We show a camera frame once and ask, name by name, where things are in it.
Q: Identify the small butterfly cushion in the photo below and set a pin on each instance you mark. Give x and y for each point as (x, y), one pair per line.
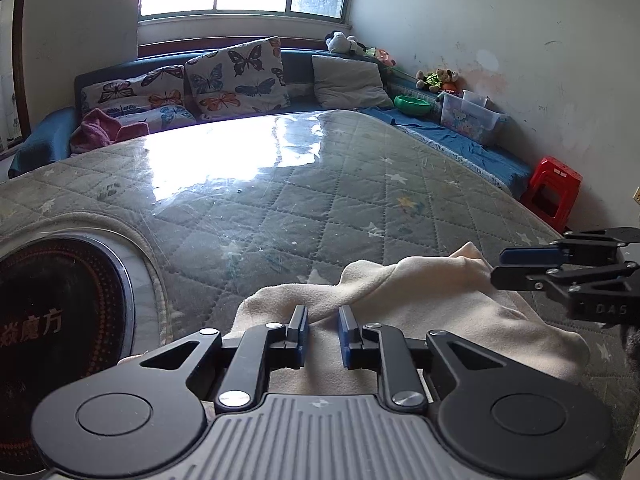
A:
(156, 98)

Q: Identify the yellow green plush toys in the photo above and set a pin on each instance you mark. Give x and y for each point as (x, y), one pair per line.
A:
(441, 80)

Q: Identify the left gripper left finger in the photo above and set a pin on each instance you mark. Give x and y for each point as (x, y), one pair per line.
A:
(249, 359)

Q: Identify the dark wooden door frame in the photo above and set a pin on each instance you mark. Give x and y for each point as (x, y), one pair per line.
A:
(18, 69)

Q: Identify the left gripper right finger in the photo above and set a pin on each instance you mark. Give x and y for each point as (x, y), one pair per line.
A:
(383, 349)

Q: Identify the quilted grey table cover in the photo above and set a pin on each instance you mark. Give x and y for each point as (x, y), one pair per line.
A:
(183, 208)

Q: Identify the black white plush toy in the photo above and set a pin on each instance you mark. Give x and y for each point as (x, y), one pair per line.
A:
(338, 42)

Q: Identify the magenta cloth on sofa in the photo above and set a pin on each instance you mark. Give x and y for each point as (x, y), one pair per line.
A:
(98, 130)

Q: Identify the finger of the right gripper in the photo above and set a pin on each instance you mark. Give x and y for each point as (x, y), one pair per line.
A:
(586, 248)
(604, 294)

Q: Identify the round black induction cooktop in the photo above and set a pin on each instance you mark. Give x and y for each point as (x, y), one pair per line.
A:
(67, 312)

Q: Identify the cream beige garment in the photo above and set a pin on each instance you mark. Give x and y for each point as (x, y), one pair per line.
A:
(416, 294)

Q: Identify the plain beige cushion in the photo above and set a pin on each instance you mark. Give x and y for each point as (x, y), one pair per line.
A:
(347, 84)

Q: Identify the red plastic stool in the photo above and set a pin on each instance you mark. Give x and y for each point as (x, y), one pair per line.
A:
(552, 192)

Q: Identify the green plastic bowl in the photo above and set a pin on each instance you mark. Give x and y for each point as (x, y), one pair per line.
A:
(412, 106)

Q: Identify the large butterfly cushion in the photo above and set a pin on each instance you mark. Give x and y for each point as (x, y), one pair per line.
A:
(242, 80)

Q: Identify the clear plastic storage box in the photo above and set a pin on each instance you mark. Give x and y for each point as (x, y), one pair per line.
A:
(478, 123)

